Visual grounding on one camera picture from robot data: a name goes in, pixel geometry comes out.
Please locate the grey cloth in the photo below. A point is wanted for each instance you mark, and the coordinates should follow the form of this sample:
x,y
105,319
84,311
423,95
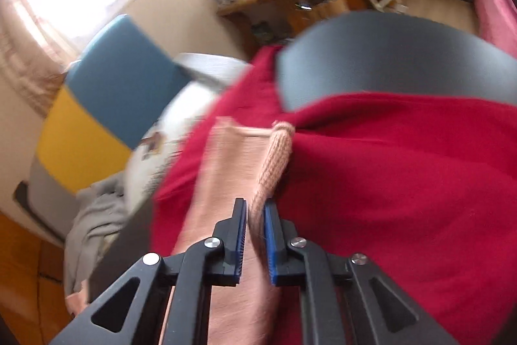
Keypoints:
x,y
93,219

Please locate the white patterned cloth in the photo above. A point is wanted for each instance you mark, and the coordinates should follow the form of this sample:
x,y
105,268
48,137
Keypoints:
x,y
177,118

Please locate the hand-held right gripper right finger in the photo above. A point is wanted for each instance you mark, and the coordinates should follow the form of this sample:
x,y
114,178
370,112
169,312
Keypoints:
x,y
271,248

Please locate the red garment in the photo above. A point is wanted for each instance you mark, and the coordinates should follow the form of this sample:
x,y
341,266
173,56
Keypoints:
x,y
383,175

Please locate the beige curtain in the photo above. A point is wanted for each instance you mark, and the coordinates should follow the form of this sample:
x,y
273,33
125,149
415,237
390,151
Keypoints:
x,y
28,46

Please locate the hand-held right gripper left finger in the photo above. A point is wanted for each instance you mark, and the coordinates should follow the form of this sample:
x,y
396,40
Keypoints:
x,y
241,244

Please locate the pink knit sweater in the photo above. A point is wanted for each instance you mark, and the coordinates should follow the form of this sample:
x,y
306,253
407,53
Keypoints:
x,y
226,187

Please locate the blue yellow grey padded panel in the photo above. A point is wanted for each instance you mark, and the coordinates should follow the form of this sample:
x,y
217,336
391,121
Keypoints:
x,y
121,86

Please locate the black leather bench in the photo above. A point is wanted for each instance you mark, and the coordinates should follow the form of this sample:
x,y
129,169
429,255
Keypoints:
x,y
383,54

